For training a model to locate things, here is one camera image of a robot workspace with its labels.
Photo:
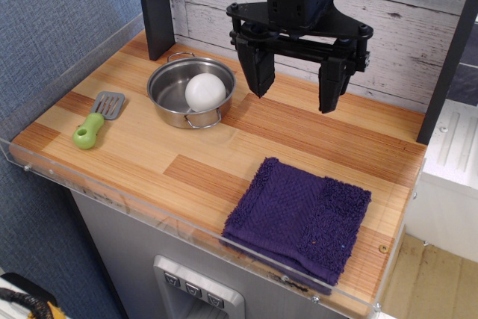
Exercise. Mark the purple folded towel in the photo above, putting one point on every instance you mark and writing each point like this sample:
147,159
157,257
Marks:
301,220

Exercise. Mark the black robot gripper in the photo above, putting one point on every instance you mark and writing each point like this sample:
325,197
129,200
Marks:
310,30

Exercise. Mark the small stainless steel pot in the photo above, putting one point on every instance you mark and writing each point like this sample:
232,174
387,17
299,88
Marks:
166,88

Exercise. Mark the white ball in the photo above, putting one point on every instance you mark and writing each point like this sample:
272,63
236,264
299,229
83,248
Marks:
204,92

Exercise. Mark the silver dispenser button panel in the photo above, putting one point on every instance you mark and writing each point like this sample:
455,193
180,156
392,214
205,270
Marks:
189,294

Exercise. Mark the grey toy fridge cabinet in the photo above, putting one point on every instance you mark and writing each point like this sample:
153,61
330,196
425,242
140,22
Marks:
129,233

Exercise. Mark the green handled grey spatula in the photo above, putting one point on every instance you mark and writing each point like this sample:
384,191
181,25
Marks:
107,106

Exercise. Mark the dark right upright post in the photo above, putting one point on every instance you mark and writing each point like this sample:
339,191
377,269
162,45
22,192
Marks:
451,62

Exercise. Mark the clear acrylic guard rail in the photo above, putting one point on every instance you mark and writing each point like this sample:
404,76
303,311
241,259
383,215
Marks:
105,141

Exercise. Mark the white toy sink unit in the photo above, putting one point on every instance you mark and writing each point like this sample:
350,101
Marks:
443,207

